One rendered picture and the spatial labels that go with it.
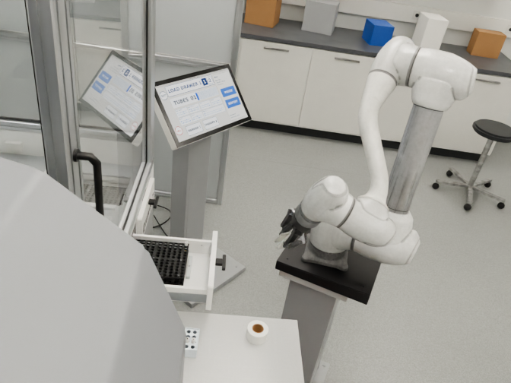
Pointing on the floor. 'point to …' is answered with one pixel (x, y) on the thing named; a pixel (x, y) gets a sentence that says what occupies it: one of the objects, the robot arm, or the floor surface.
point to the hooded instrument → (77, 292)
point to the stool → (495, 129)
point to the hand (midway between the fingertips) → (282, 241)
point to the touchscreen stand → (195, 204)
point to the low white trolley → (242, 351)
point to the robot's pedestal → (311, 322)
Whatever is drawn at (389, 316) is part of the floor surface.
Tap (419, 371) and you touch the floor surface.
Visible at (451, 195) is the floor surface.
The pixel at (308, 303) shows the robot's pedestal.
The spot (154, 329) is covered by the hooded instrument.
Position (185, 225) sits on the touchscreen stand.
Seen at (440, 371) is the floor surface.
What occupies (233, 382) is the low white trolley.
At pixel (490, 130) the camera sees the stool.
